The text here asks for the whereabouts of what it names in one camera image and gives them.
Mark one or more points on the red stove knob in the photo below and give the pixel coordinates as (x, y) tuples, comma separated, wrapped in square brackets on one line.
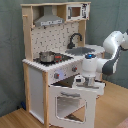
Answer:
[(74, 69), (57, 75)]

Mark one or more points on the silver toy pot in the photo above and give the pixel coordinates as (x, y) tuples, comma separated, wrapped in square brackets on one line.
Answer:
[(47, 56)]

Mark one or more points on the black toy stovetop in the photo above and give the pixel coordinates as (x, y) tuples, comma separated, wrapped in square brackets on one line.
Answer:
[(57, 59)]

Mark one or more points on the grey toy sink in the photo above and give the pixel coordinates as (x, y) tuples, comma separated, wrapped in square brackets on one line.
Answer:
[(79, 51)]

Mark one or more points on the right red stove knob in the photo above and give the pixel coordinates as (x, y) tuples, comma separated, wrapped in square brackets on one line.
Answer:
[(74, 69)]

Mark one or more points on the white oven door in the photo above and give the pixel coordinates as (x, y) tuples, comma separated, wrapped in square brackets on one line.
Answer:
[(63, 101)]

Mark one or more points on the wooden toy kitchen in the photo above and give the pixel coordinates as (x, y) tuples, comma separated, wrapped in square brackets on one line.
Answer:
[(55, 38)]

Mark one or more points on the grey range hood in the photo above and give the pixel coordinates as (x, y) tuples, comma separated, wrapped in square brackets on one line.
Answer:
[(48, 18)]

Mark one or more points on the toy microwave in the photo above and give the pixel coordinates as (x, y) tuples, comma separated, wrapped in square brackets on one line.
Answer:
[(77, 11)]

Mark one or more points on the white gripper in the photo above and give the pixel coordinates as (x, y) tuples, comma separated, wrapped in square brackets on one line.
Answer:
[(87, 82)]

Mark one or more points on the left red stove knob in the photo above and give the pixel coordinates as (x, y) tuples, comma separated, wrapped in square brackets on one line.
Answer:
[(57, 75)]

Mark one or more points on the black toy faucet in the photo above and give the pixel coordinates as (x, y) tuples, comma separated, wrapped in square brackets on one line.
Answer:
[(71, 43)]

